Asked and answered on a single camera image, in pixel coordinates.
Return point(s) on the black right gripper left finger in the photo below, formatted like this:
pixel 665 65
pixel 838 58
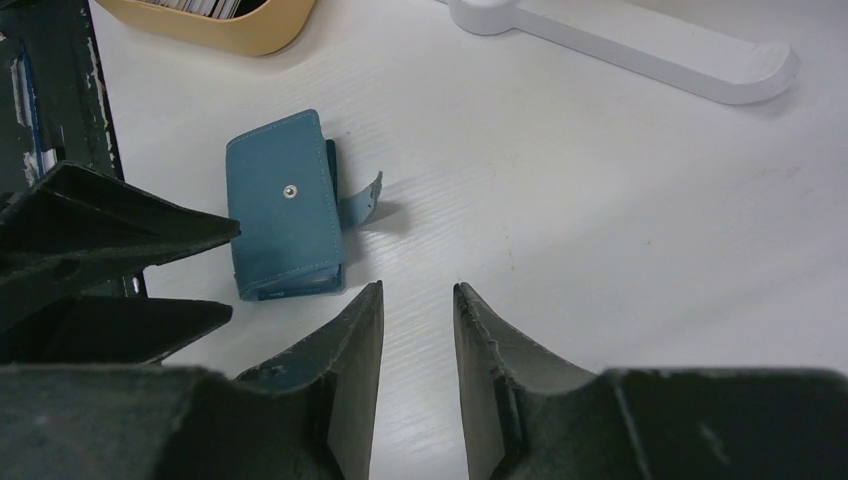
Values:
pixel 306 413

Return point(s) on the white clothes rack stand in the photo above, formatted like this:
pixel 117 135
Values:
pixel 704 62

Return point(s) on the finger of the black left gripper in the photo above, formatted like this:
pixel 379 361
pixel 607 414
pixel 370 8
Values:
pixel 103 329
pixel 76 228

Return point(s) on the yellow box of cards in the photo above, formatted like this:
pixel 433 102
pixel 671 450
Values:
pixel 261 28

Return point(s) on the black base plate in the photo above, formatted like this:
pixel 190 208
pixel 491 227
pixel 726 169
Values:
pixel 54 102

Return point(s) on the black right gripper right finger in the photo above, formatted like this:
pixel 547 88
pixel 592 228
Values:
pixel 529 414

